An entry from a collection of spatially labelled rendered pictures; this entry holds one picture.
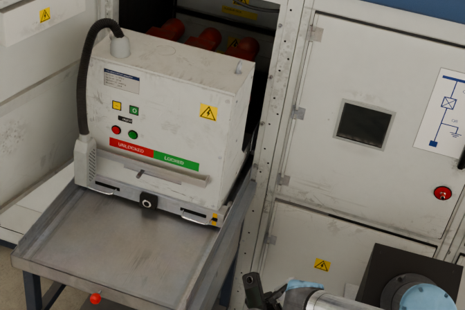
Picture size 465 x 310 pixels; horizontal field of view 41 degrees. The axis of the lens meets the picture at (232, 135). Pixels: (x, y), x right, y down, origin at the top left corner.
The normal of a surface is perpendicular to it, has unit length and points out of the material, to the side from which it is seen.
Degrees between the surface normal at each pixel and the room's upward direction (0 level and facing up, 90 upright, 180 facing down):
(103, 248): 0
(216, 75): 0
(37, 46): 90
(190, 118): 90
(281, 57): 90
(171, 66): 0
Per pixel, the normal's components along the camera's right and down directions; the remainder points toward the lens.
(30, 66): 0.86, 0.37
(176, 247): 0.12, -0.81
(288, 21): -0.29, 0.53
